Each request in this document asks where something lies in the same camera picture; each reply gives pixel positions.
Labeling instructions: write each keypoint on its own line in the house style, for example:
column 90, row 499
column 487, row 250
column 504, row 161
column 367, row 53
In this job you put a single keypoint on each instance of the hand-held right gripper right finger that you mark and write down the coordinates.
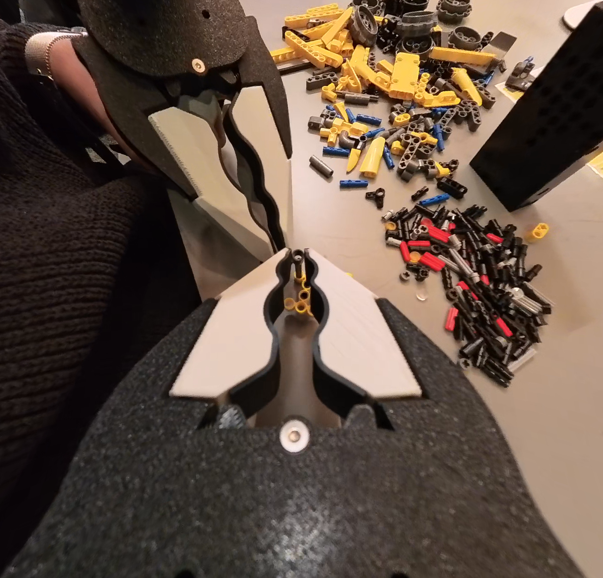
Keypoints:
column 367, row 347

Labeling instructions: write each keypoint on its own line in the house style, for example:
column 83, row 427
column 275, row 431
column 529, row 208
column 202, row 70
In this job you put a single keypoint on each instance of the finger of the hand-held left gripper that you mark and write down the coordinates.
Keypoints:
column 188, row 149
column 264, row 130

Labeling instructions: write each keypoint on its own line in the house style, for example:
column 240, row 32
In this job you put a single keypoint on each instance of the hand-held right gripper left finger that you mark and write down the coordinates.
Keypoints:
column 226, row 352

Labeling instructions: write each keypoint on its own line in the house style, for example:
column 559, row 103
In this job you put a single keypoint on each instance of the black connector pin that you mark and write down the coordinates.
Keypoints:
column 419, row 192
column 297, row 257

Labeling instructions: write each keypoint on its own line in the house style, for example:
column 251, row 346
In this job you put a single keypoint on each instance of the person's left forearm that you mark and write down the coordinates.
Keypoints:
column 28, row 116

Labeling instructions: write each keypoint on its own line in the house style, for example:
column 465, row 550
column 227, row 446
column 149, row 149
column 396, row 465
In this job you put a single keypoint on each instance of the person's left hand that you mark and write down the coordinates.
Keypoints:
column 94, row 102

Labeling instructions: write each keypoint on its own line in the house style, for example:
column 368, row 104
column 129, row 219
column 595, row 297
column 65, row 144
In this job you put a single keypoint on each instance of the dark grey tube connector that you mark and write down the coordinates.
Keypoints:
column 321, row 166

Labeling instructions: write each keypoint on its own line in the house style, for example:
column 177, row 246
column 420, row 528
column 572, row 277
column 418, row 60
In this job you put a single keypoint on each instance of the blue connector pin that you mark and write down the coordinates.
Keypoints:
column 353, row 183
column 433, row 199

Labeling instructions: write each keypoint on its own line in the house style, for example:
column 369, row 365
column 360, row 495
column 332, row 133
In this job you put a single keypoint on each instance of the metal mesh wristband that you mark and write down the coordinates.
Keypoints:
column 42, row 52

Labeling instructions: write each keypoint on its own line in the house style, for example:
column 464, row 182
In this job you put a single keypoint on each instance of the black T-shaped connector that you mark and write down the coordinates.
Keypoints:
column 377, row 196

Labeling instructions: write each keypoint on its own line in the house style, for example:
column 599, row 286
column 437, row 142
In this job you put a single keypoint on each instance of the pile of black red pins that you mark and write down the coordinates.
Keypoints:
column 471, row 267

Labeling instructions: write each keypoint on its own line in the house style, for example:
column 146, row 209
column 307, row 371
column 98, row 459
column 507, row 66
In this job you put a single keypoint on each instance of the pile of yellow grey building pieces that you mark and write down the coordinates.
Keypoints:
column 405, row 69

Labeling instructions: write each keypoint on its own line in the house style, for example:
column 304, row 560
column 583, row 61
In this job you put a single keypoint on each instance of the black block connector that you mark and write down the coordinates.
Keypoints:
column 452, row 188

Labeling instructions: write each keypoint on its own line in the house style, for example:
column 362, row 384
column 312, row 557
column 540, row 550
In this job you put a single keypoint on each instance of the yellow two-hole beam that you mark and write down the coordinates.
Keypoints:
column 537, row 231

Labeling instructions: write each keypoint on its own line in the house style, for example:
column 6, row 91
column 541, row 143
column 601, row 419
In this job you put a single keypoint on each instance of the small yellow printed sheet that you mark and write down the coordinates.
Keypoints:
column 504, row 90

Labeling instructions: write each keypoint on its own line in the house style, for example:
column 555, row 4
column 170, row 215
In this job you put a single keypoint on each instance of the dark grey clip piece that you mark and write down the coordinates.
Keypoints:
column 518, row 76

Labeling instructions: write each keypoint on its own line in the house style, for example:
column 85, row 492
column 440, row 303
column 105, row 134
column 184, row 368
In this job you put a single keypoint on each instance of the black perforated box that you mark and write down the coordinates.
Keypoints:
column 541, row 125

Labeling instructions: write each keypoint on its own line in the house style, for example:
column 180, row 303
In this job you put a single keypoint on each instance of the large yellow printed sheet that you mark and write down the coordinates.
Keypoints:
column 597, row 165

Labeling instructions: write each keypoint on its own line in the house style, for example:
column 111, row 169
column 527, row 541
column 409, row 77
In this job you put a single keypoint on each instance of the white flat stand base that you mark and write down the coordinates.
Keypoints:
column 582, row 15

